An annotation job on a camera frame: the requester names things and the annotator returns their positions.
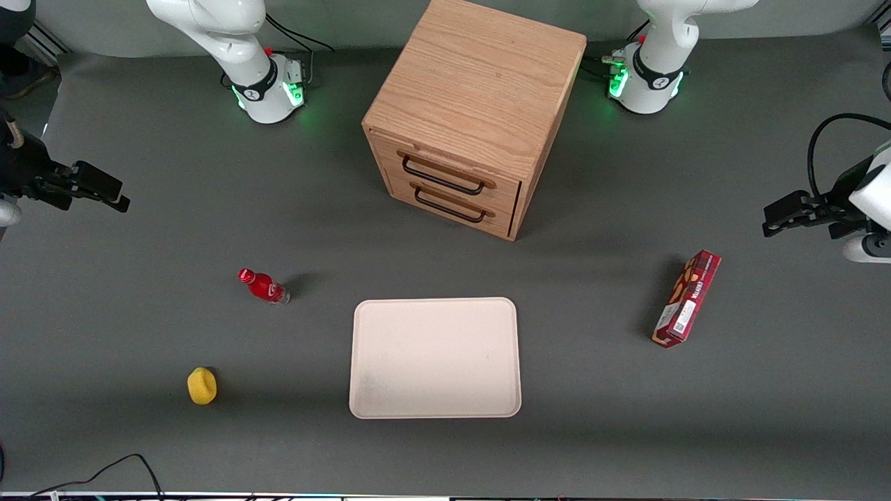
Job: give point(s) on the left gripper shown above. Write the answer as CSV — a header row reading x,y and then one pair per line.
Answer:
x,y
837,203

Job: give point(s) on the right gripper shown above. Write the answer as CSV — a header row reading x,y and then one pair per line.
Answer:
x,y
26,169

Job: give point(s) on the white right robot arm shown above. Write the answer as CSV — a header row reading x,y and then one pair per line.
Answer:
x,y
230,35

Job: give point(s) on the wooden drawer cabinet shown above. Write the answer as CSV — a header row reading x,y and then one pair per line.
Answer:
x,y
480,83

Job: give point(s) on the red snack box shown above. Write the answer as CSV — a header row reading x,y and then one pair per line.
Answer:
x,y
687,299

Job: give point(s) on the red soda bottle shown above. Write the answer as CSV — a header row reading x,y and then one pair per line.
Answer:
x,y
264,286

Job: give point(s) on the yellow lemon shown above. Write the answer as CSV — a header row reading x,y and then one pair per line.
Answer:
x,y
202,386

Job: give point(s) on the beige plastic tray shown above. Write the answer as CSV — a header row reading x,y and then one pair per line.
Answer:
x,y
435,358

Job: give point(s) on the aluminium frame profile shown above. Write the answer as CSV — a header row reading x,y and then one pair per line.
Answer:
x,y
49,38

